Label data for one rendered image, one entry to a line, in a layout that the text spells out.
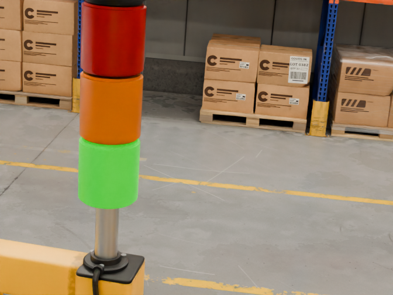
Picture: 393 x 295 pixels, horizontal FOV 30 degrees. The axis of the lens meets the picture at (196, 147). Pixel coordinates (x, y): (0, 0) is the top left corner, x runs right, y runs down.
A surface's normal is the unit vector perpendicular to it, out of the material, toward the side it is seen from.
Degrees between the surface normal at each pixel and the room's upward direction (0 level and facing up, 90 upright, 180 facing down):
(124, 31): 90
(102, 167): 90
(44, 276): 90
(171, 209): 0
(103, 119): 90
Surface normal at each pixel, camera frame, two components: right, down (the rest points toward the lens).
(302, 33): -0.11, 0.31
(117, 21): 0.18, 0.32
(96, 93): -0.33, 0.29
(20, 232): 0.07, -0.95
